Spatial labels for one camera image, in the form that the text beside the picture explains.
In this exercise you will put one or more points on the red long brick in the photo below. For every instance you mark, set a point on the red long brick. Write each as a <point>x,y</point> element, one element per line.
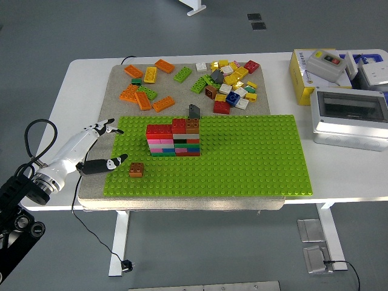
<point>159,131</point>

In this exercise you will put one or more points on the lime green long brick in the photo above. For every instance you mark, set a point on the lime green long brick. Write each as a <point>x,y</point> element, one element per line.
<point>182,74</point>
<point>198,85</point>
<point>148,93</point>
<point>208,79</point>

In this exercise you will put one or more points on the dark grey slope brick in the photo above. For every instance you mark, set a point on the dark grey slope brick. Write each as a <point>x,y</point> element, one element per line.
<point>195,111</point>

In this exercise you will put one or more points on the metal floor plate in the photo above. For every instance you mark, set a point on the metal floor plate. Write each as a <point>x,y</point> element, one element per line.
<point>315,259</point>
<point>310,230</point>

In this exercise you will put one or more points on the long metal plate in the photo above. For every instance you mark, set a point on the long metal plate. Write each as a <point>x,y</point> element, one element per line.
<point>212,287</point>

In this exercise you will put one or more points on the green studded baseplate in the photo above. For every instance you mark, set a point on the green studded baseplate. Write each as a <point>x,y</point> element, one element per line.
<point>242,157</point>

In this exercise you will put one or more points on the white plastic panel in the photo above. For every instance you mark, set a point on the white plastic panel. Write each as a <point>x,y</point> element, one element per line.
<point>351,65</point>

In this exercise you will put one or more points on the multicoloured brick wall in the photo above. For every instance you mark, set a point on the multicoloured brick wall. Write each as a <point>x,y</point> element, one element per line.
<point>171,149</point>

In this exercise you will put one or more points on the grey distribution box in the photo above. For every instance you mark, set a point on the grey distribution box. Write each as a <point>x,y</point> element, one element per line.
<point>348,130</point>

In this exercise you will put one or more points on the white square brick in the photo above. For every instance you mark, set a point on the white square brick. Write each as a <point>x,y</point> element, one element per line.
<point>226,70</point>
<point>201,66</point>
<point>242,104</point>
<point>225,88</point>
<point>241,91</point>

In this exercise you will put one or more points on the small pink brick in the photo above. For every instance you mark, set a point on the small pink brick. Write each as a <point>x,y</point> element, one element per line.
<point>237,63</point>

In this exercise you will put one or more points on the grey square brick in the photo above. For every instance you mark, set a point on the grey square brick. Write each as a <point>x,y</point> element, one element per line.
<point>179,136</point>

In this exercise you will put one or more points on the brown square brick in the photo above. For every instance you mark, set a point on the brown square brick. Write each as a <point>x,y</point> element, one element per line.
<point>192,125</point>
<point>211,91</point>
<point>136,170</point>

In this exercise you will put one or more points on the yellow long brick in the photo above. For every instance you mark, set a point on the yellow long brick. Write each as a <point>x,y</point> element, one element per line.
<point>150,74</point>

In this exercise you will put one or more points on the red square brick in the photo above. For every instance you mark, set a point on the red square brick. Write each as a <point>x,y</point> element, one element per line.
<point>179,125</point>
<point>221,108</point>
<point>251,66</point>

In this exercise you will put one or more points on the grey push-button switch box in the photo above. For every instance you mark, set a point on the grey push-button switch box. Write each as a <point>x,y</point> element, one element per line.
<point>321,68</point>

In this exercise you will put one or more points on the blue plastic bin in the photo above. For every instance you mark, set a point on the blue plastic bin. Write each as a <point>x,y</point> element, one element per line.
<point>373,57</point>

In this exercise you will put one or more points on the white table leg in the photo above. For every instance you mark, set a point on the white table leg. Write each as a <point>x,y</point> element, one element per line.
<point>329,230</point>
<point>119,242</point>

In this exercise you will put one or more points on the black plug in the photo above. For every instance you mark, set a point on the black plug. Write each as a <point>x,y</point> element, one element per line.
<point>125,265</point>

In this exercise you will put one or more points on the small dark green brick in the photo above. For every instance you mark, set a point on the small dark green brick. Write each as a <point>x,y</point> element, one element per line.
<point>136,81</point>

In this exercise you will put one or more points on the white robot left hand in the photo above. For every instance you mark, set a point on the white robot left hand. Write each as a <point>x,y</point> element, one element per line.
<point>71,153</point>

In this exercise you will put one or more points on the yellow cardboard box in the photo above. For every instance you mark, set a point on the yellow cardboard box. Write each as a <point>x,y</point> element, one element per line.
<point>298,82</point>

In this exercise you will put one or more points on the blue square brick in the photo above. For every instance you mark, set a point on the blue square brick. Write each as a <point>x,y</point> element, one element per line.
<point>232,98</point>

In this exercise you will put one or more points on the orange long brick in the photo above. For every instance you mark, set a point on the orange long brick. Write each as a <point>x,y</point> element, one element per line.
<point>142,100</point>
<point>128,93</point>
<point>164,66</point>
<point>163,104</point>
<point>133,71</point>

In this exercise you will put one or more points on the white furniture foot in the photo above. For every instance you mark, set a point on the white furniture foot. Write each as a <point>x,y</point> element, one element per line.
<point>195,9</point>

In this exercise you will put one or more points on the grey-brown mat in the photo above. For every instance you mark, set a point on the grey-brown mat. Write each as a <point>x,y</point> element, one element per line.
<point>179,94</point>

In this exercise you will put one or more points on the black floor outlet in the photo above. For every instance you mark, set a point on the black floor outlet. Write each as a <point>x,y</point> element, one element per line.
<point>258,25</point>
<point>254,16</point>

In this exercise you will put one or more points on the white wall socket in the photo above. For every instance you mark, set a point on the white wall socket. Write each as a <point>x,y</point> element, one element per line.
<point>374,74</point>

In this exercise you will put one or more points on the yellow square brick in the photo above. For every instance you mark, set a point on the yellow square brick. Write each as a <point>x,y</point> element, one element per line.
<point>251,85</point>
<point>214,65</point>
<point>233,66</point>
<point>220,97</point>
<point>238,85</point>
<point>223,63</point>
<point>251,97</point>
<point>230,79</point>
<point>241,72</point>

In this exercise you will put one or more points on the small green flat brick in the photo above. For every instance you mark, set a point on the small green flat brick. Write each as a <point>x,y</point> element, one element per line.
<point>249,89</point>

